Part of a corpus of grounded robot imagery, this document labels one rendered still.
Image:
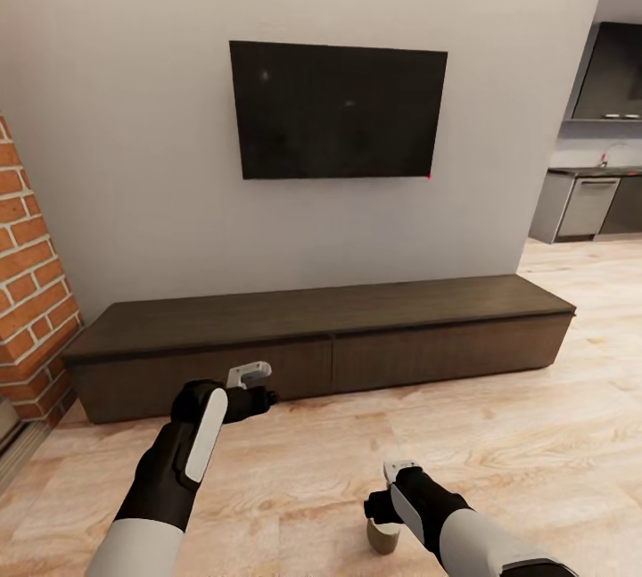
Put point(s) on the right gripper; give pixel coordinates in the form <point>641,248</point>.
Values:
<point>379,507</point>

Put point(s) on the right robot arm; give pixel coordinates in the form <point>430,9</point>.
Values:
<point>465,543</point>

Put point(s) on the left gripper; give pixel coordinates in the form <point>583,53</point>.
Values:
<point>253,402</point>

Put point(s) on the dishwasher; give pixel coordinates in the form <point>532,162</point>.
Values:
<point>586,207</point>

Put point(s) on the wall mounted tv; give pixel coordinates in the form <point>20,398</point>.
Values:
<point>307,111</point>

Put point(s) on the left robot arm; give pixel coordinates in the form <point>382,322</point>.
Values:
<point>147,534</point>

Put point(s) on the pillar candle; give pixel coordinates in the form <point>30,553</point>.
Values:
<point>383,537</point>

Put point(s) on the wood fireplace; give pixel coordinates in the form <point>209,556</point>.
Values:
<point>18,442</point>

